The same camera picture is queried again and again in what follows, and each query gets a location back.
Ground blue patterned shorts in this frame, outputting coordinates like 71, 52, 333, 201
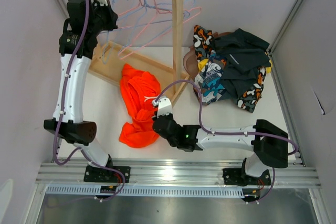
194, 50, 231, 105

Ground bright orange shorts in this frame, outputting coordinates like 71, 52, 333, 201
119, 63, 161, 148

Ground yellow shorts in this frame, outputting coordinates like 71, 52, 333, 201
198, 52, 272, 75

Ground orange grey camouflage shorts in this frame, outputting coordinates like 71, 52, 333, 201
193, 25, 271, 113

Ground dark navy shorts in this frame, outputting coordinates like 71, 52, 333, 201
213, 28, 270, 99

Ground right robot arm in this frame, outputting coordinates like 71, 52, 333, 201
153, 114, 288, 184

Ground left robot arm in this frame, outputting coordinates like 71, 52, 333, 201
44, 0, 118, 182

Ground wooden clothes rack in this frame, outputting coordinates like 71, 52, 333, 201
59, 0, 191, 109

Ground translucent pink plastic basin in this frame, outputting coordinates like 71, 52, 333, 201
183, 31, 237, 104

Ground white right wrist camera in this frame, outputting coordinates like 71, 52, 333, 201
152, 96, 172, 118

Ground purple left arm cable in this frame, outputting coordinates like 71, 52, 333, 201
51, 0, 127, 204

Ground aluminium mounting rail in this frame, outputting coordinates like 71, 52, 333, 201
35, 158, 321, 188

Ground grey slotted cable duct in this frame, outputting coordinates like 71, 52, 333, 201
46, 184, 245, 198

